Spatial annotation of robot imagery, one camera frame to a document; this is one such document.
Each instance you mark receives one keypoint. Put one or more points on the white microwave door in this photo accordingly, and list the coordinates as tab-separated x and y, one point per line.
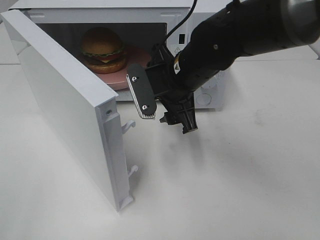
80	107

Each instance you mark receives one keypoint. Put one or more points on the lower white timer knob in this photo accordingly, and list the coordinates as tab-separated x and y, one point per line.
212	82

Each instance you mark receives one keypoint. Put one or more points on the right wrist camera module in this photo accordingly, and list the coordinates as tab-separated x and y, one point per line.
141	91

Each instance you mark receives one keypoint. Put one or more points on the round white door button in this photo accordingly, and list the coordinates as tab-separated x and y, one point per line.
203	99

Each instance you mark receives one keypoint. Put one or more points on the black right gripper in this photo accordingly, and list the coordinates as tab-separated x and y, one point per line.
169	77

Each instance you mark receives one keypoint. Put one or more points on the toy burger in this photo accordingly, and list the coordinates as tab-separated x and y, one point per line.
102	51

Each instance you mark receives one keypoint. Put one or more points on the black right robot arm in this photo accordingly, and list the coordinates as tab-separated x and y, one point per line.
241	29

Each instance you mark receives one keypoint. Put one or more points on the white microwave oven body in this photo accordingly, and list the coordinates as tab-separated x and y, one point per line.
139	23

